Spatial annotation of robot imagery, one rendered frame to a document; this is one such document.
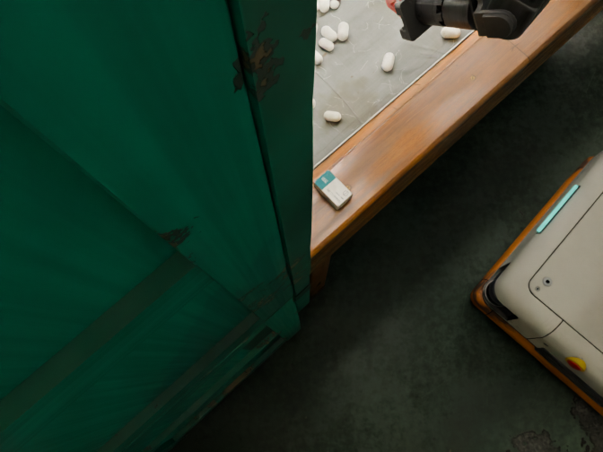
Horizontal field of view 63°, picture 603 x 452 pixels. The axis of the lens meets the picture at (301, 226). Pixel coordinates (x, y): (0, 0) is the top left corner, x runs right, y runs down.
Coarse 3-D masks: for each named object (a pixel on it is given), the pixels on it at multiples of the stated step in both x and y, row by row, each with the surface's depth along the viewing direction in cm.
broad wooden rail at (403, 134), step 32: (576, 0) 94; (544, 32) 92; (576, 32) 112; (448, 64) 91; (480, 64) 91; (512, 64) 91; (416, 96) 89; (448, 96) 89; (480, 96) 89; (384, 128) 88; (416, 128) 88; (448, 128) 88; (352, 160) 86; (384, 160) 86; (416, 160) 86; (352, 192) 85; (384, 192) 86; (320, 224) 83; (352, 224) 87; (320, 256) 91
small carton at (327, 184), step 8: (320, 176) 84; (328, 176) 84; (320, 184) 83; (328, 184) 83; (336, 184) 83; (320, 192) 84; (328, 192) 83; (336, 192) 83; (344, 192) 83; (328, 200) 84; (336, 200) 82; (344, 200) 82; (336, 208) 83
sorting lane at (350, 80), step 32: (352, 0) 98; (384, 0) 98; (320, 32) 96; (352, 32) 96; (384, 32) 96; (320, 64) 94; (352, 64) 94; (416, 64) 94; (320, 96) 92; (352, 96) 92; (384, 96) 92; (320, 128) 91; (352, 128) 91; (320, 160) 89
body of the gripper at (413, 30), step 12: (408, 0) 74; (420, 0) 74; (432, 0) 72; (408, 12) 75; (420, 12) 75; (432, 12) 73; (408, 24) 76; (420, 24) 77; (432, 24) 75; (444, 24) 73; (408, 36) 77
